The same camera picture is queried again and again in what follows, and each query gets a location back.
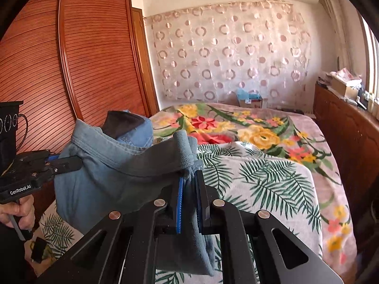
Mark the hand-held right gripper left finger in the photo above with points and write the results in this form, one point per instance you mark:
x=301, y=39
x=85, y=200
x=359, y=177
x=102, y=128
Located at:
x=178, y=213

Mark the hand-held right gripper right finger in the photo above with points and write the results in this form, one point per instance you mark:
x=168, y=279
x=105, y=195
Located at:
x=200, y=213

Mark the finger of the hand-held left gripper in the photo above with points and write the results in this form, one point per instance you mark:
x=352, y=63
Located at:
x=69, y=164

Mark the blue denim pants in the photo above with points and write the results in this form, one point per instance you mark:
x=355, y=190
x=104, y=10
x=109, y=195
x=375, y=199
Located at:
x=97, y=177

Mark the person's left hand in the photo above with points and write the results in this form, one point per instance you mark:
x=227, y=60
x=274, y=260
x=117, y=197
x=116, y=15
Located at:
x=25, y=213

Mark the dark cloth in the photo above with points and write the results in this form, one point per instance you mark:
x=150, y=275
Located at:
x=124, y=124

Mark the small black box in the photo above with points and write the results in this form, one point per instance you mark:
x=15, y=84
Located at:
x=39, y=250

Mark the person's dark clothing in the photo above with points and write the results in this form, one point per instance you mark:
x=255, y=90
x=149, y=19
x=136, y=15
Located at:
x=11, y=260

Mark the floral blanket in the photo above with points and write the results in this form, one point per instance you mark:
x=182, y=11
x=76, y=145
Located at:
x=266, y=136

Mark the wooden wardrobe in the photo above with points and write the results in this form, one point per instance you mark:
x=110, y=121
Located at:
x=74, y=50

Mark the small cardboard box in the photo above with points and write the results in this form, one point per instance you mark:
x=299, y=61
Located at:
x=254, y=103

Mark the blue plastic bag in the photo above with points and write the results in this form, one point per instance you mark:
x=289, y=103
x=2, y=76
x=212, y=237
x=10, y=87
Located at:
x=247, y=94

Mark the circle pattern curtain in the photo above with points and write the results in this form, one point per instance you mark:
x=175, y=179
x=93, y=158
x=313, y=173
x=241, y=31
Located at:
x=222, y=50

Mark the wooden cabinet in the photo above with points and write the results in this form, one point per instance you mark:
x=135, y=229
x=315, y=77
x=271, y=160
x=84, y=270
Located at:
x=349, y=136

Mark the open cardboard box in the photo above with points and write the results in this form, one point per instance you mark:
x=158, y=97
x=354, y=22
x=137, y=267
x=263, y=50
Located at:
x=343, y=88

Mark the pink patterned paper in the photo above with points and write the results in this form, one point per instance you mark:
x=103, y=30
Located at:
x=351, y=74

